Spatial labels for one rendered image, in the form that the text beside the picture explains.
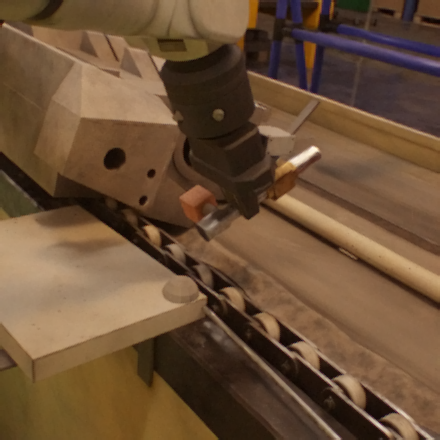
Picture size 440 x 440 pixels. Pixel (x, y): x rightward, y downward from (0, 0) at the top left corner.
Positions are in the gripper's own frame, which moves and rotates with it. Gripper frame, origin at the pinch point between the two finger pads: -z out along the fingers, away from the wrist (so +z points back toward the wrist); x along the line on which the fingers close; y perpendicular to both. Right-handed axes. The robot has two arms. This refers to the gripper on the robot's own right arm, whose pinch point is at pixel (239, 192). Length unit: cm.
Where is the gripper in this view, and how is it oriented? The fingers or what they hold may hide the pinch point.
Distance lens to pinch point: 78.8
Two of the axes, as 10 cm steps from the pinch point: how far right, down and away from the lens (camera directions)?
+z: -2.6, -7.5, -6.0
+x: -5.8, -3.8, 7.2
